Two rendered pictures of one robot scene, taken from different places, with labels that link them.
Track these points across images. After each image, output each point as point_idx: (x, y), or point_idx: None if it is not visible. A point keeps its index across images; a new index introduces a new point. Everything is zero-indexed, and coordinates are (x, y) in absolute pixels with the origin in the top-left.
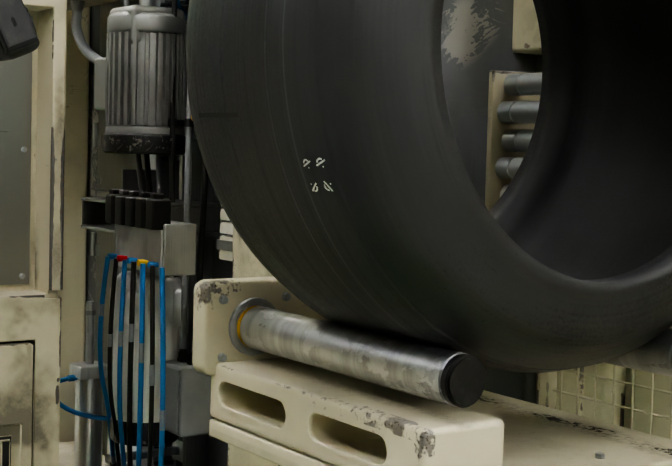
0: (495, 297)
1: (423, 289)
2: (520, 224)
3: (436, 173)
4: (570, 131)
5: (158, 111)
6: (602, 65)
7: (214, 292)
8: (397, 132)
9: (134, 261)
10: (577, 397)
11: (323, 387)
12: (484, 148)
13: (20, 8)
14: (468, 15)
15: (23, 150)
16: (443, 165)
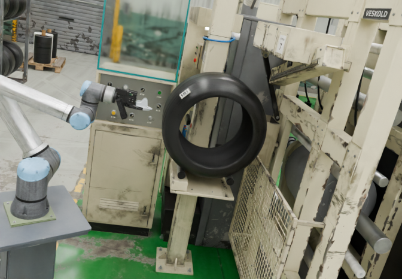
0: (185, 165)
1: (176, 161)
2: (228, 148)
3: (176, 146)
4: (243, 133)
5: None
6: (251, 123)
7: None
8: (170, 140)
9: (185, 128)
10: (245, 178)
11: (176, 167)
12: None
13: (124, 114)
14: (261, 96)
15: None
16: (177, 146)
